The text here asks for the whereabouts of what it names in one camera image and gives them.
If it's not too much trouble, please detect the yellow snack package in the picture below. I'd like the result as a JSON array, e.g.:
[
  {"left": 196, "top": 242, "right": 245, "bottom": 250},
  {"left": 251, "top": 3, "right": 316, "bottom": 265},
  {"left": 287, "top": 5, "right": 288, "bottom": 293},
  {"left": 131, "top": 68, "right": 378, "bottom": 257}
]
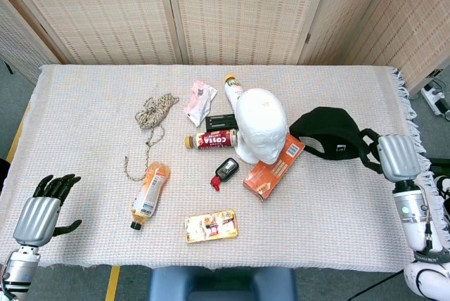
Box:
[{"left": 184, "top": 209, "right": 241, "bottom": 244}]

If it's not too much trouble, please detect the black sauce bottle red cap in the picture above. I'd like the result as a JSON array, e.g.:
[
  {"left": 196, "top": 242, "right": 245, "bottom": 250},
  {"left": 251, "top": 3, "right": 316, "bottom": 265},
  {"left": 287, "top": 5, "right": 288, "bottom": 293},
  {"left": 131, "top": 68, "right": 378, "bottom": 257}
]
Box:
[{"left": 210, "top": 157, "right": 240, "bottom": 192}]

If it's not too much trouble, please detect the beige braided rope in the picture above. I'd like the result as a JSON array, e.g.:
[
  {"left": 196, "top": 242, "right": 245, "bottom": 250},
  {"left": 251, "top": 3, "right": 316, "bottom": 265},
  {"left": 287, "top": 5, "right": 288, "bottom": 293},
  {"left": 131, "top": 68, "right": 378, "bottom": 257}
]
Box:
[{"left": 123, "top": 92, "right": 180, "bottom": 182}]

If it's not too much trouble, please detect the white foam mannequin head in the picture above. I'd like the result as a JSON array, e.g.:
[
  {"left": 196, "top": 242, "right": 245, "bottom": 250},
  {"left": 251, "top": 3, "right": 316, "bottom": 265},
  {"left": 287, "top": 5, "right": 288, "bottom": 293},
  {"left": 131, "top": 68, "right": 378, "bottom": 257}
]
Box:
[{"left": 234, "top": 87, "right": 288, "bottom": 166}]

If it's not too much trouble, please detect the woven folding screen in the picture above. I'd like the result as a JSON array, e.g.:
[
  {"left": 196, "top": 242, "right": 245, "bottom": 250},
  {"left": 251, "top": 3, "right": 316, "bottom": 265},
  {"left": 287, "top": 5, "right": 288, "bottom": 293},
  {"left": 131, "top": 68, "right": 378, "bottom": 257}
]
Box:
[{"left": 0, "top": 0, "right": 450, "bottom": 94}]

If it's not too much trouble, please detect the white power strip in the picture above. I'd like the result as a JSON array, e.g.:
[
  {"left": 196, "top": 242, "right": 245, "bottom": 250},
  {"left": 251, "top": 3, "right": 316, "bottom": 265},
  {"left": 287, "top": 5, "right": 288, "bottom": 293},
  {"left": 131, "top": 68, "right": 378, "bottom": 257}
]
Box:
[{"left": 420, "top": 81, "right": 450, "bottom": 116}]

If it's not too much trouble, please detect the white drink bottle yellow cap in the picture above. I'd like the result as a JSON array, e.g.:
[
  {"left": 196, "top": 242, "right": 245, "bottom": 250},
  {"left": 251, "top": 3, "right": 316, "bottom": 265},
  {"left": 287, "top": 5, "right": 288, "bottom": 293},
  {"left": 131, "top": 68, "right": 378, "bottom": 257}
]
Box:
[{"left": 224, "top": 74, "right": 245, "bottom": 112}]

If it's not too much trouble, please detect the black fabric hat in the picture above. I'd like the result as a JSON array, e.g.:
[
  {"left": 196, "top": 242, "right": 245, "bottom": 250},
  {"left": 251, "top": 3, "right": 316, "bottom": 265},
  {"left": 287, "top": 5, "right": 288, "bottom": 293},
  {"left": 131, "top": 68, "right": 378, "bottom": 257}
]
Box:
[{"left": 288, "top": 106, "right": 368, "bottom": 167}]

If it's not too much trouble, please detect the Costa coffee bottle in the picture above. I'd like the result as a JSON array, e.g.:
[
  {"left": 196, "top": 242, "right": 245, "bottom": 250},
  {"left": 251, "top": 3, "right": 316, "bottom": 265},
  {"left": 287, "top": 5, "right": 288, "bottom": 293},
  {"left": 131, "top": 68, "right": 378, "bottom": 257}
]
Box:
[{"left": 184, "top": 129, "right": 240, "bottom": 151}]

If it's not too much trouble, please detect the black rectangular case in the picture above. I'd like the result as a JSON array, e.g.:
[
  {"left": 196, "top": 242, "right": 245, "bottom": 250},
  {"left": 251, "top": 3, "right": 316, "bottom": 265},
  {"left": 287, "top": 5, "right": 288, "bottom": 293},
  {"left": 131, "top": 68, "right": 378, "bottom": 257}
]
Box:
[{"left": 205, "top": 113, "right": 238, "bottom": 131}]

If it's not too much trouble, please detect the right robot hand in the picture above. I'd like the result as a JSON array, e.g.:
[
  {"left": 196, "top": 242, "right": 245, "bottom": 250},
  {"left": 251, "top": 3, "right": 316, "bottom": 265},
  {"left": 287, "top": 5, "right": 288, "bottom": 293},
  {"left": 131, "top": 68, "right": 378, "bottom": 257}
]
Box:
[{"left": 358, "top": 127, "right": 421, "bottom": 183}]

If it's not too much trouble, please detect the white woven tablecloth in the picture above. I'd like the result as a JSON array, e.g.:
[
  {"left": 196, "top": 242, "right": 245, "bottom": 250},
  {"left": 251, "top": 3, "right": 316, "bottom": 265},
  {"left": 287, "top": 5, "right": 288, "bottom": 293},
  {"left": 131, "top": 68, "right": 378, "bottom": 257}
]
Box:
[{"left": 0, "top": 64, "right": 440, "bottom": 274}]

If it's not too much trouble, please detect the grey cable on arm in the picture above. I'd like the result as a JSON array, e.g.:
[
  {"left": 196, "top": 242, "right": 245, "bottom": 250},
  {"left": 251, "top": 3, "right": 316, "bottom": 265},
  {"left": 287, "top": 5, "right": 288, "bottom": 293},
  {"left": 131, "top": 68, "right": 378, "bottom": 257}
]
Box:
[{"left": 417, "top": 184, "right": 434, "bottom": 248}]

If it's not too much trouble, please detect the white pink plastic packet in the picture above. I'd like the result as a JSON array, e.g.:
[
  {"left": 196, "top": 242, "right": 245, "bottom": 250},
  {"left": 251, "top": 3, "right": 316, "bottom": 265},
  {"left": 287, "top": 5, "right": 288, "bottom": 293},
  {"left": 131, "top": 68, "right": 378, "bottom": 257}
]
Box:
[{"left": 184, "top": 80, "right": 218, "bottom": 127}]

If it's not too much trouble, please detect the orange juice bottle black cap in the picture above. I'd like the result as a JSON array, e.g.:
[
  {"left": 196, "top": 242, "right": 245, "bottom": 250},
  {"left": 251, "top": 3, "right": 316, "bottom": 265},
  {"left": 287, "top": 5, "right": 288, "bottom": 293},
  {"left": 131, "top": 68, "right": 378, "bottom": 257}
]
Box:
[{"left": 130, "top": 161, "right": 172, "bottom": 231}]

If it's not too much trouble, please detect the orange cardboard box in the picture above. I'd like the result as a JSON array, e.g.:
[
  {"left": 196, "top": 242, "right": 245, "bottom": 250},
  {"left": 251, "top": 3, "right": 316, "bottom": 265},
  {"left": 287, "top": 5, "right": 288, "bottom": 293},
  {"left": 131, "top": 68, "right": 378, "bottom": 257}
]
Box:
[{"left": 242, "top": 133, "right": 306, "bottom": 202}]

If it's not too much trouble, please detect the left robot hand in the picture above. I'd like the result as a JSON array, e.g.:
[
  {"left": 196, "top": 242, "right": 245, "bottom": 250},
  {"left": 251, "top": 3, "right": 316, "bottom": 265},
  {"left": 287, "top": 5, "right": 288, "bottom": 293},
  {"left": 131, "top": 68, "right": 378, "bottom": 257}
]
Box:
[{"left": 13, "top": 173, "right": 83, "bottom": 248}]

